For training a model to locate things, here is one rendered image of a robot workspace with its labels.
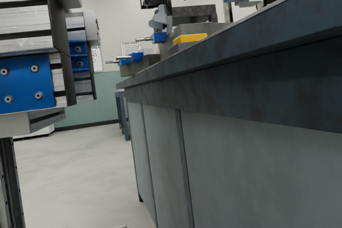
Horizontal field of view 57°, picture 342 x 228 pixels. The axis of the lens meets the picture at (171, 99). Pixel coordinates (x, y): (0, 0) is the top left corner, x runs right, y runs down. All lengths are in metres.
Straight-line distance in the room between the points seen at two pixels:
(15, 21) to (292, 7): 0.38
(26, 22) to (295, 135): 0.40
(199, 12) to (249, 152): 5.21
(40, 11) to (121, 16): 7.78
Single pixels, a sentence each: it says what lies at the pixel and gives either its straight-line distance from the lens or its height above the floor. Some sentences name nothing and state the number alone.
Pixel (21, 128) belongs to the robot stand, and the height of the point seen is 0.69.
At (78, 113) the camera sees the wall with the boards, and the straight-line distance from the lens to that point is 8.07.
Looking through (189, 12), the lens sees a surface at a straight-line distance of 5.60.
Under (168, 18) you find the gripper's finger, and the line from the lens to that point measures 0.98.
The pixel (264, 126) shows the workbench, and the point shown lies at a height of 0.67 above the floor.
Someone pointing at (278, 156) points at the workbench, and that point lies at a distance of 0.44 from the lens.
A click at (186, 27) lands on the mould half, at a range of 0.83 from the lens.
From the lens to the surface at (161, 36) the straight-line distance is 0.99.
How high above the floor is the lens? 0.74
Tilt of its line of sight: 2 degrees down
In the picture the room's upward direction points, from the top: 7 degrees counter-clockwise
